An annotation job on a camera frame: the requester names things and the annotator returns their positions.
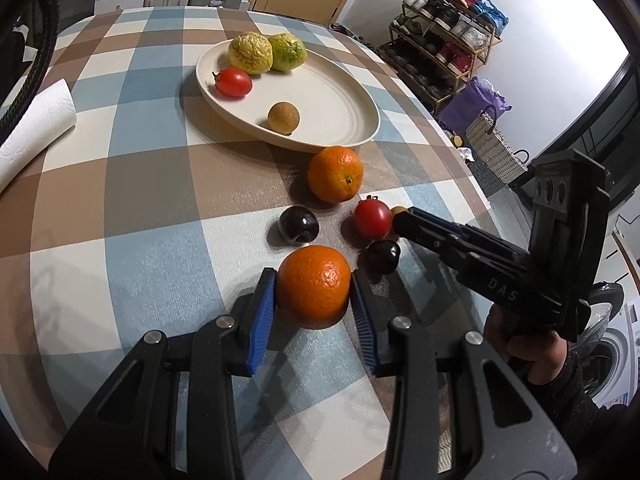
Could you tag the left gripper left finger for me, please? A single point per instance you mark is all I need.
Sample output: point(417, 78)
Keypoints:
point(231, 345)

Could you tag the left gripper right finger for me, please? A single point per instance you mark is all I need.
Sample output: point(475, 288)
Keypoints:
point(393, 345)

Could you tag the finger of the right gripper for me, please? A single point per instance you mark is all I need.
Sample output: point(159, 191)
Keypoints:
point(485, 263)

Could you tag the red tomato with stem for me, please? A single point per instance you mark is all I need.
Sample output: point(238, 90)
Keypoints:
point(373, 219)

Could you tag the orange fruit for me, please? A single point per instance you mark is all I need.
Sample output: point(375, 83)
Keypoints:
point(312, 287)

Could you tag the brown kiwi fruit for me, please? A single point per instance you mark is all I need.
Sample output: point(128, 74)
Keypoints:
point(283, 118)

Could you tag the yellow-green passion fruit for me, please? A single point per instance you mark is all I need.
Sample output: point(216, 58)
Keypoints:
point(288, 52)

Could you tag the wrinkled yellow passion fruit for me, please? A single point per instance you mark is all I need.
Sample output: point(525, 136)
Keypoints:
point(251, 52)

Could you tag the right hand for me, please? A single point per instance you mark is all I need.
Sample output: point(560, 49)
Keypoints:
point(545, 354)

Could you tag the woven basket bag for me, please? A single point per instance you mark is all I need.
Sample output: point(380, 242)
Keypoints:
point(495, 164)

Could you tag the dark plum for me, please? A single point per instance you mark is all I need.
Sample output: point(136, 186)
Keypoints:
point(298, 225)
point(381, 257)

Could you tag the purple bag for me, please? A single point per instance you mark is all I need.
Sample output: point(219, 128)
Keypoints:
point(477, 97)

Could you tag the orange near plate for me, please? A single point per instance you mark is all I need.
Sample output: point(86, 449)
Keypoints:
point(335, 174)

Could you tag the checkered tablecloth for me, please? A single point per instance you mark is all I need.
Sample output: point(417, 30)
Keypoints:
point(154, 213)

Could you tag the white washing machine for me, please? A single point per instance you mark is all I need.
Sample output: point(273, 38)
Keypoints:
point(615, 357)

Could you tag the cream round plate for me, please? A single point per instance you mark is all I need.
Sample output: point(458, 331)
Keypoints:
point(334, 108)

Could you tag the wooden shoe rack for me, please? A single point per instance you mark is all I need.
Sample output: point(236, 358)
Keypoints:
point(437, 46)

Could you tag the white paper towel roll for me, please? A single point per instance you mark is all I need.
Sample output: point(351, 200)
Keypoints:
point(50, 115)

